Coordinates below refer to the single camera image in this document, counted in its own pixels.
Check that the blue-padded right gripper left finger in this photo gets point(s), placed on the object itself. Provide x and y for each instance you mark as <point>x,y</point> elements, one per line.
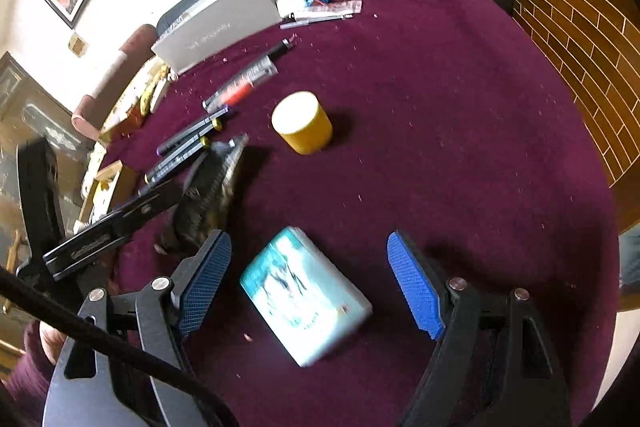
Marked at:
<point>170,308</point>

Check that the clear case with red item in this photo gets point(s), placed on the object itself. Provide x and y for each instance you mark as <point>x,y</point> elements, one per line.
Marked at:
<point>239,86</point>

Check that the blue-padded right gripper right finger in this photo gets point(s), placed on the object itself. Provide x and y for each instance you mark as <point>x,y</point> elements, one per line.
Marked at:
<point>447,309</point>

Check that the grey rectangular box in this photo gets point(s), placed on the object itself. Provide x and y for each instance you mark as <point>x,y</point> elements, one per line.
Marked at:
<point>207,27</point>

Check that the brick pattern wooden sideboard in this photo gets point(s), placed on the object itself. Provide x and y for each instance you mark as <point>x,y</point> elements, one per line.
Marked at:
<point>594,45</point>

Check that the yellow cylindrical container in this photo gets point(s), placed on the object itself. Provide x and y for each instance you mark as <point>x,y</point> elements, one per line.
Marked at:
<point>302,123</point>

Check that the thin black pen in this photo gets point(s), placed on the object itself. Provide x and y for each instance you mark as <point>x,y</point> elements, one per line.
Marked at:
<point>280,49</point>

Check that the small white bottle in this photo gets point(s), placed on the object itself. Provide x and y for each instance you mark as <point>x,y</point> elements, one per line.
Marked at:
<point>291,8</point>

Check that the black marker olive cap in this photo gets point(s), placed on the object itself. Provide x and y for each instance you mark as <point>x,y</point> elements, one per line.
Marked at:
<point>161,170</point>

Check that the black foil pouch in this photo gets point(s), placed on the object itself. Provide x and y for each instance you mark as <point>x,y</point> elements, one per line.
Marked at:
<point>208,192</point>

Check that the brown armchair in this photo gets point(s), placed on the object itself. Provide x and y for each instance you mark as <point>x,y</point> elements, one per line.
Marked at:
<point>114,75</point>

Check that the black marker purple cap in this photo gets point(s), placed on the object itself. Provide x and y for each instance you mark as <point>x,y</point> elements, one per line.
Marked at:
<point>177,138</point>

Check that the cardboard tray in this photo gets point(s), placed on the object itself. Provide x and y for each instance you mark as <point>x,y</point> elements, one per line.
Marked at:
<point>111,187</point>

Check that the teal white tissue pack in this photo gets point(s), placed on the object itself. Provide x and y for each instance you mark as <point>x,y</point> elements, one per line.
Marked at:
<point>305,300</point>

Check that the black marker yellow cap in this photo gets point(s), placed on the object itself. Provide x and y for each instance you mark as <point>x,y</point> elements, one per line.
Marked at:
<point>197,142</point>

